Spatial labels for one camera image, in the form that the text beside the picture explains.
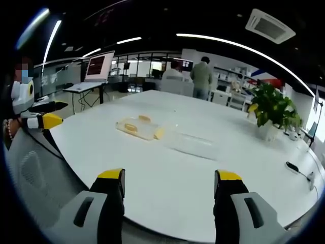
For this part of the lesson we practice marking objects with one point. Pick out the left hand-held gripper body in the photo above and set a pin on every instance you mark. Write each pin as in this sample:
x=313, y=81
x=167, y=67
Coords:
x=22, y=95

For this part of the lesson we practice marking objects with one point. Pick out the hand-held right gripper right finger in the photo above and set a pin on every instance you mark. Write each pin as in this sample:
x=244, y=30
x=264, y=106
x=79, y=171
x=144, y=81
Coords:
x=243, y=206

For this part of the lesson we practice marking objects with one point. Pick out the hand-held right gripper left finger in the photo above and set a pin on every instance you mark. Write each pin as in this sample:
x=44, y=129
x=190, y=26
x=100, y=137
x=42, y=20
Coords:
x=97, y=203

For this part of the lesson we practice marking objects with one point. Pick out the yellow plastic buckle part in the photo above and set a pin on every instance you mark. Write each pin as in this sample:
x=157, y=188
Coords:
x=130, y=127
x=144, y=118

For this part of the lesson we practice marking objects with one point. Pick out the white standing desk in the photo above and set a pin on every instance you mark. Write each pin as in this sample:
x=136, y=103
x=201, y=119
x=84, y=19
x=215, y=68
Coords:
x=83, y=87

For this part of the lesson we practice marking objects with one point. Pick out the grey mesh office chair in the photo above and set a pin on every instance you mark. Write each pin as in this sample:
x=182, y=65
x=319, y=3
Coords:
x=38, y=183

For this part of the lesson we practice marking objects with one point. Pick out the black device on table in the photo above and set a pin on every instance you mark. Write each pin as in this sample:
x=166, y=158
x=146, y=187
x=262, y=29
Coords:
x=292, y=166

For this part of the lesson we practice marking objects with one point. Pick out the computer monitor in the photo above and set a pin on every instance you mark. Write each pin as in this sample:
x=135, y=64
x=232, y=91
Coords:
x=99, y=65

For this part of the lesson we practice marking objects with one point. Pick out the white plug adapter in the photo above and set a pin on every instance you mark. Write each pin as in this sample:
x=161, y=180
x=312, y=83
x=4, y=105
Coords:
x=311, y=179

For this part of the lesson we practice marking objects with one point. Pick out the clear plastic lid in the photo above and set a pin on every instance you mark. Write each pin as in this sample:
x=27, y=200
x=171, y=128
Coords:
x=193, y=145

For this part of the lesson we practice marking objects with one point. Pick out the small white round object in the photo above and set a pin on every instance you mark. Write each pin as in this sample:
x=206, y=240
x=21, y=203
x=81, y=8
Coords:
x=294, y=136

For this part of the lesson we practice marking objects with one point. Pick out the clear plastic tray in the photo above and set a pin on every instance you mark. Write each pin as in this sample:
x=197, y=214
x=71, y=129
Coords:
x=144, y=130

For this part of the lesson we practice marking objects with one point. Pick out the yellow plastic piece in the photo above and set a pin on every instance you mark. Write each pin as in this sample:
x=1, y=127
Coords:
x=159, y=133

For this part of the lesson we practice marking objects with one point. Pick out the green potted plant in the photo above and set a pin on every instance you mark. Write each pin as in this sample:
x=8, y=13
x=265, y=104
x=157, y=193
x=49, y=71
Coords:
x=273, y=106

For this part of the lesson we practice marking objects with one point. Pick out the short ceiling light strip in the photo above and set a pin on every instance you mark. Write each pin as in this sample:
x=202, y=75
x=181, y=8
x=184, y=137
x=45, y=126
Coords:
x=129, y=40

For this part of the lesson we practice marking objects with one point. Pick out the black tripod stand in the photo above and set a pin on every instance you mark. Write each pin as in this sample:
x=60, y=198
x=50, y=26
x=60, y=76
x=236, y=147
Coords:
x=317, y=122

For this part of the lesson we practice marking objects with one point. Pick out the white storage shelf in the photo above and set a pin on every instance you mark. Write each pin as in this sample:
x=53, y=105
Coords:
x=236, y=84

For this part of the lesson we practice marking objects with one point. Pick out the long ceiling light strip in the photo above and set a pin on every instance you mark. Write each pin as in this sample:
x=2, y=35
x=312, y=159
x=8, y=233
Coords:
x=241, y=45

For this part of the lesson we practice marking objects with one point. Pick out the ceiling air conditioner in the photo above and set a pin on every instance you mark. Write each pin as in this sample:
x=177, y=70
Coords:
x=270, y=25

